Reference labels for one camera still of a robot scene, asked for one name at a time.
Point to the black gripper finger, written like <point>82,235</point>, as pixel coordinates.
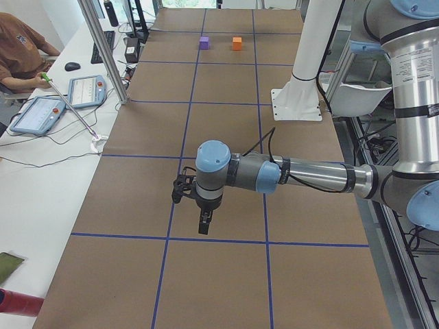
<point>204,222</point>

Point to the purple foam block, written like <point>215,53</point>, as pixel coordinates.
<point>204,43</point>

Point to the orange foam block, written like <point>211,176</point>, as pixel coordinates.
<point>237,43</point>

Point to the far blue teach pendant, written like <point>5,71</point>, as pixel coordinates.
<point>85,92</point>

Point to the blue teach pendant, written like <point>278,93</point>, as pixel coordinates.
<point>85,92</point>
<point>39,116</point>

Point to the black power adapter box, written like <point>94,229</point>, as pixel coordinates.
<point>132,50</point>

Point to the white plastic chair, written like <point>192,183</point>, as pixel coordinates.
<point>355,100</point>

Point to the black monitor stand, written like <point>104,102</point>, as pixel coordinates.
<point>137,21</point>

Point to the near blue teach pendant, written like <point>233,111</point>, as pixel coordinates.
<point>39,116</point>

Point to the black computer mouse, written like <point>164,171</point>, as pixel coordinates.
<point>72,66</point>

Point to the green cloth pouch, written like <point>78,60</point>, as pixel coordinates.
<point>8,264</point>

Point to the red cylinder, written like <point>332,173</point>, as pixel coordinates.
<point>15,303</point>

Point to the black water bottle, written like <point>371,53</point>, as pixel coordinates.
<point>112,17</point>

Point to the person in brown shirt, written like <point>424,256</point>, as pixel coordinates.
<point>21,62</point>

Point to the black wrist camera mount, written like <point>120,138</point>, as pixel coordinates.
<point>183,185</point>

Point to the white camera stand post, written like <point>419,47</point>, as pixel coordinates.
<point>299,100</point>

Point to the aluminium frame post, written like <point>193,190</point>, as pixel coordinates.
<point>97,33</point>

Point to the green handled grabber stick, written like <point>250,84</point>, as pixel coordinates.
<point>94,134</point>

